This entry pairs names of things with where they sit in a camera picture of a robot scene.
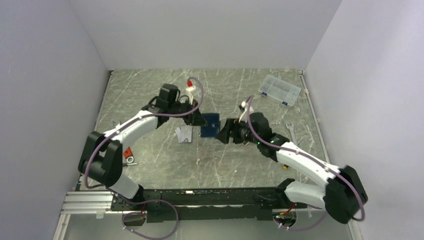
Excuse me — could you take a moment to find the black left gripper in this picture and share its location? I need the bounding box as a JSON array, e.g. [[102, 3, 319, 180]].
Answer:
[[168, 99, 209, 127]]

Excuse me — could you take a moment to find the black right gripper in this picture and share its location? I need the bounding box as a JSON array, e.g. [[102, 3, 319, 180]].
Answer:
[[215, 117, 261, 145]]

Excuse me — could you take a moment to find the blue leather card holder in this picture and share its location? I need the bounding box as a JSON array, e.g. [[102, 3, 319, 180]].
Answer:
[[200, 113, 221, 138]]

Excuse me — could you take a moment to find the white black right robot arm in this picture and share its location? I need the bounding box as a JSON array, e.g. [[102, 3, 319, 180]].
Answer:
[[216, 112, 368, 224]]

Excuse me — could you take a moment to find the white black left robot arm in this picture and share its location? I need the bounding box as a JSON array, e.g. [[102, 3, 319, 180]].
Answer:
[[78, 77, 208, 210]]

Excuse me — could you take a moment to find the silver open-end wrench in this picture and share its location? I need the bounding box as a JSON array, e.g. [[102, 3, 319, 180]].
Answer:
[[285, 122, 298, 146]]

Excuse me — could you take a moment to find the clear plastic organizer box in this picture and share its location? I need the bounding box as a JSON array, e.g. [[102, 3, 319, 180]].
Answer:
[[258, 74, 301, 107]]

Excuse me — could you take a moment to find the red utility knife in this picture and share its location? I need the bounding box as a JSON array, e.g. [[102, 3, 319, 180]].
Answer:
[[123, 147, 135, 164]]

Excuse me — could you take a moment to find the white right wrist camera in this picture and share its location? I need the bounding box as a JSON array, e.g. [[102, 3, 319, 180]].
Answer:
[[238, 100, 254, 123]]

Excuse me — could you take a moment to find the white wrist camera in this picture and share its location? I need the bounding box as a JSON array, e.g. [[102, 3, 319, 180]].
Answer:
[[185, 78, 199, 101], [238, 100, 254, 123]]

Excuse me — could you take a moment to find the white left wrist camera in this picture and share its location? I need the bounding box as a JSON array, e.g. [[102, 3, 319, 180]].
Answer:
[[185, 78, 199, 101]]

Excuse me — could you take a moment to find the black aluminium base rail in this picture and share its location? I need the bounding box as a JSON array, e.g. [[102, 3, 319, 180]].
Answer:
[[61, 187, 307, 223]]

